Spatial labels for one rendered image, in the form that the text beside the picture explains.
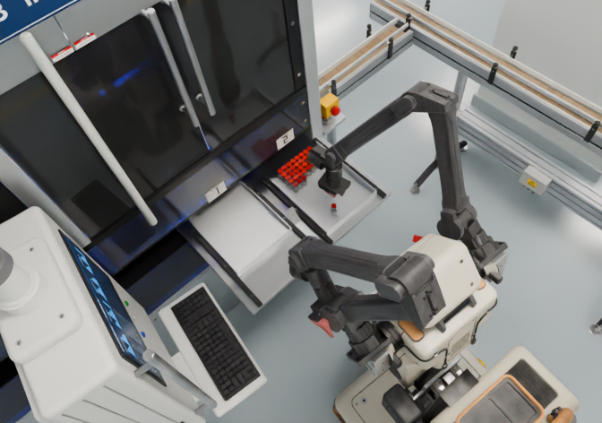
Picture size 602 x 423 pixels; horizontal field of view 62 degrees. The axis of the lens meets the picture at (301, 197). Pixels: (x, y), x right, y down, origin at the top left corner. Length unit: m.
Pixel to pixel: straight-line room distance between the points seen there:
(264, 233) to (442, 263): 0.82
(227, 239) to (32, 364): 0.93
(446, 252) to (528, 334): 1.54
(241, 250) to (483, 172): 1.76
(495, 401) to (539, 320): 1.19
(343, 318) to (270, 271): 0.58
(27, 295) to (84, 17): 0.60
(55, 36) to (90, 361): 0.69
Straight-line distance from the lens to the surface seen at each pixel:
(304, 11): 1.67
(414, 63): 3.72
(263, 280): 1.82
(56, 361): 1.17
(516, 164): 2.64
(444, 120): 1.34
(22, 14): 1.20
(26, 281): 1.17
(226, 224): 1.95
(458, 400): 1.79
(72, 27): 1.26
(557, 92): 2.36
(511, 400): 1.72
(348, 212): 1.91
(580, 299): 2.95
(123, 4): 1.29
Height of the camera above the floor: 2.54
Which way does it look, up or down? 58 degrees down
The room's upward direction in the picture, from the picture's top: 9 degrees counter-clockwise
